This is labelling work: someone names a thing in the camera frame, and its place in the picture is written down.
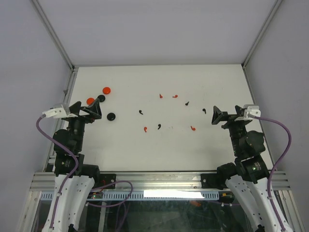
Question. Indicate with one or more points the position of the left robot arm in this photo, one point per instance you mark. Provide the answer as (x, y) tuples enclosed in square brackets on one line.
[(73, 179)]

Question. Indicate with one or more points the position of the red case upper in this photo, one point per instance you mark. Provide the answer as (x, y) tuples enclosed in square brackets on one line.
[(106, 90)]

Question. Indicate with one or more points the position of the red case lower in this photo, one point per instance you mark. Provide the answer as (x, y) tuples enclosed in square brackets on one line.
[(89, 101)]

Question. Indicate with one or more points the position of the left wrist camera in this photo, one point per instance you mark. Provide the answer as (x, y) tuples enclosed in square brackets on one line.
[(60, 110)]

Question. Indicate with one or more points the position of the aluminium mounting rail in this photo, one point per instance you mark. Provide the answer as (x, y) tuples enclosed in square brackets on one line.
[(44, 181)]

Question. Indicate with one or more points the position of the red case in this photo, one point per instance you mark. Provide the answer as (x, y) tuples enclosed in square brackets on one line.
[(106, 90), (89, 101)]

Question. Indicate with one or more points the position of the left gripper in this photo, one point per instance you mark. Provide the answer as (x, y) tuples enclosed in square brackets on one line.
[(93, 109)]

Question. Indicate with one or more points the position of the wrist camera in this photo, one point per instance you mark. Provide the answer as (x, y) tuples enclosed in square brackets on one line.
[(60, 110), (249, 112)]

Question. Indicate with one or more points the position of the black case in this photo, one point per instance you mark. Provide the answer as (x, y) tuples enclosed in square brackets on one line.
[(111, 116), (101, 98)]

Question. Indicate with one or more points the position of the slotted cable duct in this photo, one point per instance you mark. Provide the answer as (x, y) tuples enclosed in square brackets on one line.
[(139, 196)]

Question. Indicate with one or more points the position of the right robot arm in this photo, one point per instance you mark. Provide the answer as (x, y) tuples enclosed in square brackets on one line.
[(248, 177)]

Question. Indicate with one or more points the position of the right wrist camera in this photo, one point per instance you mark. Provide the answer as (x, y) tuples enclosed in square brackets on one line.
[(249, 112)]

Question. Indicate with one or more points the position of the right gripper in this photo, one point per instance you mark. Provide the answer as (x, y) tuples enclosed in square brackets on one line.
[(218, 115)]

